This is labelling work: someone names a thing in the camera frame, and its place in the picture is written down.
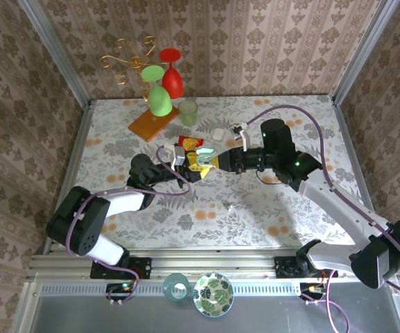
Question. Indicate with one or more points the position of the white earbud charging case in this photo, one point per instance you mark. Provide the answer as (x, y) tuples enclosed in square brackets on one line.
[(217, 134)]

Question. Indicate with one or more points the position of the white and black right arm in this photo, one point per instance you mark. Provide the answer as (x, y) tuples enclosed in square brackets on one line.
[(339, 204)]

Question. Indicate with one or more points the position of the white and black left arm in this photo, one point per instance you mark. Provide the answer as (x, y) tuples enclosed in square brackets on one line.
[(123, 203)]

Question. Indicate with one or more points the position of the red snack packet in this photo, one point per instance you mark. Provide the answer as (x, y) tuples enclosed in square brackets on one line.
[(191, 142)]

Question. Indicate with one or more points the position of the green plastic tumbler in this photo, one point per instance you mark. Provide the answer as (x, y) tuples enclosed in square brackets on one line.
[(188, 113)]

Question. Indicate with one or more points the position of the green wine glass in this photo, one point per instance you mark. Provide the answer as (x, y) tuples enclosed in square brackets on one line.
[(159, 100)]

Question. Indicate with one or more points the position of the red wine glass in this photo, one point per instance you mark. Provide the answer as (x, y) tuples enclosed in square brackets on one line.
[(172, 81)]

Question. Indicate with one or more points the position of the teal glass cup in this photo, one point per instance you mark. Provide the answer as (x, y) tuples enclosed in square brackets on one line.
[(168, 289)]

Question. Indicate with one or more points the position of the leaf pattern bowl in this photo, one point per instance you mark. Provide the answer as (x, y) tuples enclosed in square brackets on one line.
[(207, 295)]

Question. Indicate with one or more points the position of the grey metal shelf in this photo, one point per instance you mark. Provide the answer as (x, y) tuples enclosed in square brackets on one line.
[(116, 319)]

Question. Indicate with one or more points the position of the aluminium table side rail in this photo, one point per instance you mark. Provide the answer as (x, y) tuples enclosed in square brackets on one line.
[(77, 145), (354, 156)]

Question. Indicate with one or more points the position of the long aluminium base rail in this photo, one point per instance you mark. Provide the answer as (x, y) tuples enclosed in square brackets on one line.
[(221, 263)]

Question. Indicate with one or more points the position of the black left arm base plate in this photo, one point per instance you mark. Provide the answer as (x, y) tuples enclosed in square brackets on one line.
[(144, 267)]

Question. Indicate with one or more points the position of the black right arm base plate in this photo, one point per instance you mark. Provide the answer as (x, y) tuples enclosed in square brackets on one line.
[(283, 267)]

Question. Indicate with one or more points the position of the aluminium frame post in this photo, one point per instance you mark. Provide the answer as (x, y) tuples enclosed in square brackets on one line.
[(57, 55), (363, 52)]

